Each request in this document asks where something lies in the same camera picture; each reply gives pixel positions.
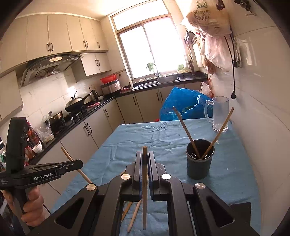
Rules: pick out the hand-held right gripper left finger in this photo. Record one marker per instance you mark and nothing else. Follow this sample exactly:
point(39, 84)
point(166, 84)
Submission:
point(140, 186)

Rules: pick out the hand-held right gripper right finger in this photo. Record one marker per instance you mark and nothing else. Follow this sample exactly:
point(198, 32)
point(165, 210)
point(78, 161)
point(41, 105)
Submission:
point(149, 186)

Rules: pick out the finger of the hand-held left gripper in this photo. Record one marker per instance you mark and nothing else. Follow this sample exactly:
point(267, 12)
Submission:
point(68, 165)

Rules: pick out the black chopstick holder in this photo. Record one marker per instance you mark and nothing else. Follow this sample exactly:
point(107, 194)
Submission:
point(199, 168)

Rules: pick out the dark brown wooden chopstick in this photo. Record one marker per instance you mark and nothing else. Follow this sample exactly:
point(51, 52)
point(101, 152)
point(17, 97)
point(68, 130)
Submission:
point(184, 129)

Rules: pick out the person's left hand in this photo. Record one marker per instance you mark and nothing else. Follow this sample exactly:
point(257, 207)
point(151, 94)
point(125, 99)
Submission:
point(34, 204)

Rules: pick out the white bowl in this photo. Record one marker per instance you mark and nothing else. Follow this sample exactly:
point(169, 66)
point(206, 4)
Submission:
point(37, 148)

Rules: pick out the clear bag of garlic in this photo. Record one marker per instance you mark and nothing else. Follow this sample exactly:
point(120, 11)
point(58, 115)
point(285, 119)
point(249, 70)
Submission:
point(46, 135)

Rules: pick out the metal pot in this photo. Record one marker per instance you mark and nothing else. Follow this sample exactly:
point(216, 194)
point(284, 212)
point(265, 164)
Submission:
point(56, 116)

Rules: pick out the blue tablecloth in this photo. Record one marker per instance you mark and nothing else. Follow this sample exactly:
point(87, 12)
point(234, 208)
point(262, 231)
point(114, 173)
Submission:
point(136, 136)

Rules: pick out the gas stove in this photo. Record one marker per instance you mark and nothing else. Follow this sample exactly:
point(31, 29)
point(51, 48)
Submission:
point(76, 114)

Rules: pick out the black wok with lid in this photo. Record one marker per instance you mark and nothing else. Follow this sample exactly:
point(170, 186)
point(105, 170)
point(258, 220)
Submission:
point(74, 104)

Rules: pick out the pink raw meat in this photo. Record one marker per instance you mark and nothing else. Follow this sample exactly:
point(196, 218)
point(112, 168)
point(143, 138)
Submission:
point(93, 105)

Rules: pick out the electric kettle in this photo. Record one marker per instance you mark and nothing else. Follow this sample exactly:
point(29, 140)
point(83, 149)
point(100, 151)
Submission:
point(94, 95)

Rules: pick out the black countertop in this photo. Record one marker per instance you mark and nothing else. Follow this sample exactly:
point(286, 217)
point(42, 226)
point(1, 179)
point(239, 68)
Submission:
point(106, 101)

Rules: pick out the cream base cabinets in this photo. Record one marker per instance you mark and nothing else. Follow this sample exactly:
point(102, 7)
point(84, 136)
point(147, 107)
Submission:
point(126, 106)

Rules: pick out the range hood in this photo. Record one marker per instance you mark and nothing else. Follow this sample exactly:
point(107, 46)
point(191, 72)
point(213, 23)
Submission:
point(49, 65)

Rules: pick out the blue plastic bag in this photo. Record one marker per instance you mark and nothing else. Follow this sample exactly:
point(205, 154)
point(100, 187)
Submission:
point(179, 102)

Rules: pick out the silver rice cooker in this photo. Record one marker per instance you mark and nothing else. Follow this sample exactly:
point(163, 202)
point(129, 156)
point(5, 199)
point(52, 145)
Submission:
point(111, 87)

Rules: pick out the red basin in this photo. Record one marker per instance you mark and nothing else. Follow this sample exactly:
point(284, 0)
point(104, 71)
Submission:
point(109, 79)

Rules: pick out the clear glass mug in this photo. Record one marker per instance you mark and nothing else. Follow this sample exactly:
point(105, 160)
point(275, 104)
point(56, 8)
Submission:
point(219, 113)

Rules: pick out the kitchen sink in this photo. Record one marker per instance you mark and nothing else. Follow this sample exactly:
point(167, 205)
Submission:
point(168, 79)

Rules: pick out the white plastic bag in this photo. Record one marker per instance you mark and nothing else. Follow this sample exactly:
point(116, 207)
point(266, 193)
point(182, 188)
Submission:
point(205, 89)

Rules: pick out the metal faucet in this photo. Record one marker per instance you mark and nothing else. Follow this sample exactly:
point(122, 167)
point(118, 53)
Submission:
point(156, 70)

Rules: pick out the green cloth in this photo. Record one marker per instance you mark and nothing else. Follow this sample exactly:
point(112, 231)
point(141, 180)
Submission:
point(150, 66)

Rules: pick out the green sponge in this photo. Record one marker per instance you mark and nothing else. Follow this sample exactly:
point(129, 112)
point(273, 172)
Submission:
point(180, 68)

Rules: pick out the window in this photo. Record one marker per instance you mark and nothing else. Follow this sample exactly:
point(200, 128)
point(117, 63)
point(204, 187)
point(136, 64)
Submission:
point(149, 45)

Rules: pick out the clear hanging plastic bag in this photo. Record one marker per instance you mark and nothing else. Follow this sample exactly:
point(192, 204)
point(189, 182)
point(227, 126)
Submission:
point(217, 54)

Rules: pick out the beige printed hanging bag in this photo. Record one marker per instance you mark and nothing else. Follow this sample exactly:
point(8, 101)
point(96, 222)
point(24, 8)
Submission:
point(208, 18)

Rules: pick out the small cream wall cabinet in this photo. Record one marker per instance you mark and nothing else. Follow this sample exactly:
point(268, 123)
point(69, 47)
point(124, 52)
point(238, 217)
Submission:
point(95, 63)

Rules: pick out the cream wall cabinets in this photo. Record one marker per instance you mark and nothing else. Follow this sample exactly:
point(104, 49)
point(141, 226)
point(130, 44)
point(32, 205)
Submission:
point(56, 34)

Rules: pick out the wall utensil rack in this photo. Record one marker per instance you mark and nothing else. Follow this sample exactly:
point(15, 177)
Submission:
point(192, 45)

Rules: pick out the wall socket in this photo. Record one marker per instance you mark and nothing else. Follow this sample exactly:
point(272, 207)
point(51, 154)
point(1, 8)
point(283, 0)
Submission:
point(237, 54)

